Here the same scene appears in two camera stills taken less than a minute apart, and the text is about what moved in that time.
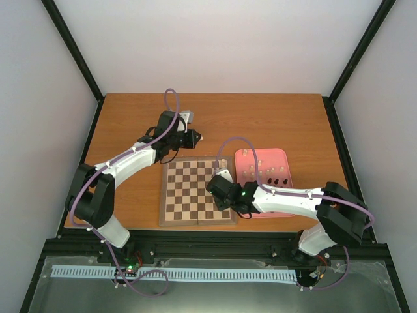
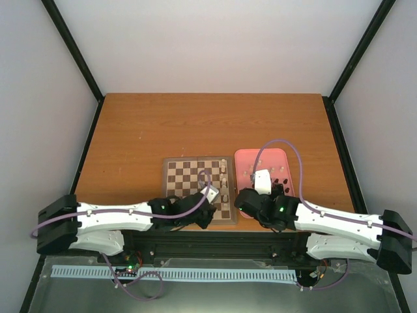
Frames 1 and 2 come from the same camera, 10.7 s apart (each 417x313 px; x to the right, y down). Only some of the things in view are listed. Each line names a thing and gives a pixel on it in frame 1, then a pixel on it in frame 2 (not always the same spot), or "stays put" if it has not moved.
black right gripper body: [223, 206] -> [278, 192]
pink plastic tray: [273, 169] stays put
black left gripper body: [187, 144] -> [202, 223]
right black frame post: [329, 101] stays put
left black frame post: [79, 60] stays put
